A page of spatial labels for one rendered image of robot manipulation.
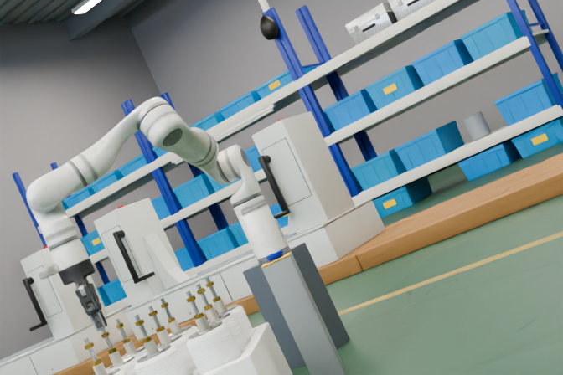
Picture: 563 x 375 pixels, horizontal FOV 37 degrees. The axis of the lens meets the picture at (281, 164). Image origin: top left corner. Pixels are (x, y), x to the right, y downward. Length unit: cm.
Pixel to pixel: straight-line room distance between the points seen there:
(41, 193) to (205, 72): 1020
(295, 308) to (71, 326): 352
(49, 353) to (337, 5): 674
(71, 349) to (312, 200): 195
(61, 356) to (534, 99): 364
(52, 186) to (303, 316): 62
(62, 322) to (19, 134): 543
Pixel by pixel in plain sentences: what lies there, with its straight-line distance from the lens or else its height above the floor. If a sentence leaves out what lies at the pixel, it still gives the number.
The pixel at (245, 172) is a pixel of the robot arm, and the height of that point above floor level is 54.
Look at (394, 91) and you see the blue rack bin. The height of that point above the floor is 86.
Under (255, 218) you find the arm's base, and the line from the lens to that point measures 231.
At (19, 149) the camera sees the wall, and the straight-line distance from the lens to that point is 1043.
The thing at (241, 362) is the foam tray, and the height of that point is 17.
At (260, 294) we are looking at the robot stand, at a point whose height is 22.
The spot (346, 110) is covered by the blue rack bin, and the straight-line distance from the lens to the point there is 679.
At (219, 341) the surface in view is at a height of 22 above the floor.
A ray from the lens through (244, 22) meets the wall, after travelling 1159.
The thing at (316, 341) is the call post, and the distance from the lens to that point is 190.
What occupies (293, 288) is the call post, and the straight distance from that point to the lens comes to 189.
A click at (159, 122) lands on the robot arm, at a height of 71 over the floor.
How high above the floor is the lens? 41
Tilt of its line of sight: 3 degrees up
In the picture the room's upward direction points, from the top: 25 degrees counter-clockwise
